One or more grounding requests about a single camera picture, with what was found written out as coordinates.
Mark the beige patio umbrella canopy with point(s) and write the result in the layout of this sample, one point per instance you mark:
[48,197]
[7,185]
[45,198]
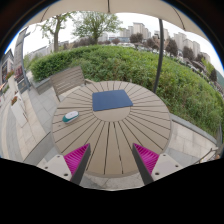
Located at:
[156,8]

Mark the round slatted wooden table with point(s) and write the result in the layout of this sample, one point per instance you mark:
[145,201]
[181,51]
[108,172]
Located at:
[112,133]

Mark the green trimmed hedge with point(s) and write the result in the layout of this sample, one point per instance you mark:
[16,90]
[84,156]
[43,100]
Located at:
[184,92]

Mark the grey slatted outdoor chair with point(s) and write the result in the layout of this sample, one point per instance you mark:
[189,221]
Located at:
[68,79]

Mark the blue mouse pad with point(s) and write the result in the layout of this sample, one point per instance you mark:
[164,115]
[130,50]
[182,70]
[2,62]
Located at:
[110,100]

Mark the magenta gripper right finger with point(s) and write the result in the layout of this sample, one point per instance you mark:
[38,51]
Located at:
[146,161]

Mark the white and green computer mouse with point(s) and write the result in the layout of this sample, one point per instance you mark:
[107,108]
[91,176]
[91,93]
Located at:
[70,116]

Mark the dark umbrella pole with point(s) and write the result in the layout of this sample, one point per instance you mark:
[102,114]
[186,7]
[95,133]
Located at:
[160,59]

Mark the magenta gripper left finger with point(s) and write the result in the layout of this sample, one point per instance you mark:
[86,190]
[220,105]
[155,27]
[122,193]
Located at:
[77,162]

